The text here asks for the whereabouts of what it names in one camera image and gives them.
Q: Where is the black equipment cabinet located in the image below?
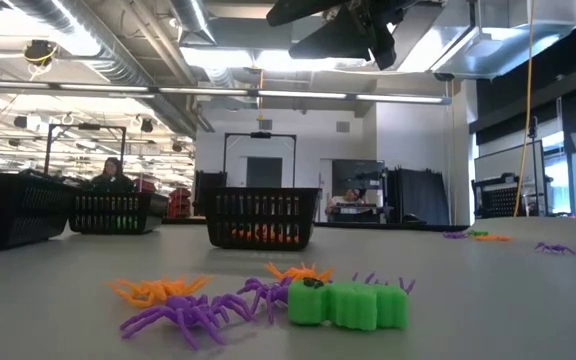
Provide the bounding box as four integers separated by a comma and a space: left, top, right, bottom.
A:
331, 158, 387, 225

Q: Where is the grey partition panel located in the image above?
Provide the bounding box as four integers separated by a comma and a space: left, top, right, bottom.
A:
473, 139, 544, 176

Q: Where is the dark grey door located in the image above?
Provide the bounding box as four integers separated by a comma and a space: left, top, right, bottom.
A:
245, 156, 284, 189

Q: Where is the long ceiling light bar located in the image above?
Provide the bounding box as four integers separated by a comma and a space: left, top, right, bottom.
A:
0, 79, 453, 106

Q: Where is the black mesh equipment rack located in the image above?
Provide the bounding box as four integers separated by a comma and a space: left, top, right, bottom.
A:
471, 172, 549, 221

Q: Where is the black curtain panel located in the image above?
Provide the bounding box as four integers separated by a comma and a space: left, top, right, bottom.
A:
386, 167, 453, 226

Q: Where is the yellow hanging cable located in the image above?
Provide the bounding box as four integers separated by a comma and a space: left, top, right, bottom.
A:
513, 0, 537, 217

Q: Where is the black robot rig frame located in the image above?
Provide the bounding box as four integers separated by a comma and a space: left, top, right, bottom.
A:
222, 131, 298, 189
43, 122, 128, 180

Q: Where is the black aluminium rig frame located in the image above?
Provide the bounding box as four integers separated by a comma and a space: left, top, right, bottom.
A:
167, 215, 479, 234

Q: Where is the silver rectangular duct hood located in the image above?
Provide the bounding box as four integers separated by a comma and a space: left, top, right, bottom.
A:
430, 0, 576, 81

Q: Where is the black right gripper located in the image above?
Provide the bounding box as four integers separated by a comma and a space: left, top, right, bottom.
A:
266, 0, 444, 71

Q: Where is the black equipment case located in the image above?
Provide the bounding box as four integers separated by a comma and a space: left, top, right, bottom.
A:
193, 169, 229, 217

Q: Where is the silver round air duct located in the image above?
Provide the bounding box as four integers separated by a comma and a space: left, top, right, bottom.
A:
170, 0, 217, 46

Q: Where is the black plastic slotted basket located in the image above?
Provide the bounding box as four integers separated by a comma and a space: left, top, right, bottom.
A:
69, 192, 170, 235
0, 172, 80, 252
201, 187, 322, 251

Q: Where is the black ceiling camera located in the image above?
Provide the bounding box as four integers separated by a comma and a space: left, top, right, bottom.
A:
22, 38, 58, 69

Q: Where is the silver spiral air duct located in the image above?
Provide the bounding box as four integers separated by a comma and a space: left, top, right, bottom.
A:
7, 0, 199, 136

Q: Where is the person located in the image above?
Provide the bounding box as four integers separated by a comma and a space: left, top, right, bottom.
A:
325, 187, 369, 217
90, 156, 137, 194

